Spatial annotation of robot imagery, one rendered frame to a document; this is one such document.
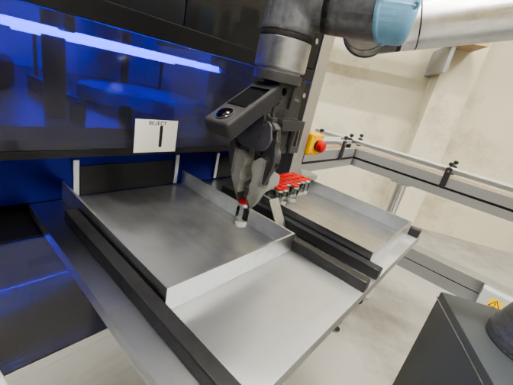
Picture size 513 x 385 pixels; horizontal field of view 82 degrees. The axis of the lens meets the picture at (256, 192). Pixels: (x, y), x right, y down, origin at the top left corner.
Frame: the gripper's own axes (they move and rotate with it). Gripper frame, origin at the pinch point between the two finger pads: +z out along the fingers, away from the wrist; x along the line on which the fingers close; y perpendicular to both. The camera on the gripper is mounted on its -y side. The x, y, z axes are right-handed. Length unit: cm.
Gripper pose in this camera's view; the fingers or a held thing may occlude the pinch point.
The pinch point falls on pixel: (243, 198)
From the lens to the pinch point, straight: 48.8
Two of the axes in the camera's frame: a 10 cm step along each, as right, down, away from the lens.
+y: 6.6, -1.3, 7.4
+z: -2.0, 9.2, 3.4
